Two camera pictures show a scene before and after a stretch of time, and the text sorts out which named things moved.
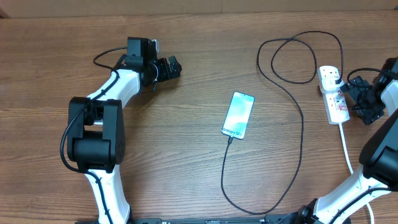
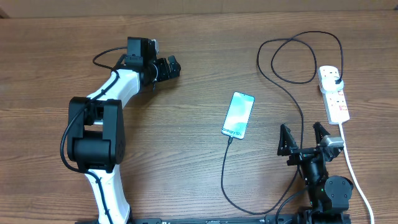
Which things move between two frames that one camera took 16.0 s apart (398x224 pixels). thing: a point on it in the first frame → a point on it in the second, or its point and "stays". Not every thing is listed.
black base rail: (282, 219) stays
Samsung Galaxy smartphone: (238, 115) stays
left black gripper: (165, 73) stays
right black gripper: (354, 89) → (286, 145)
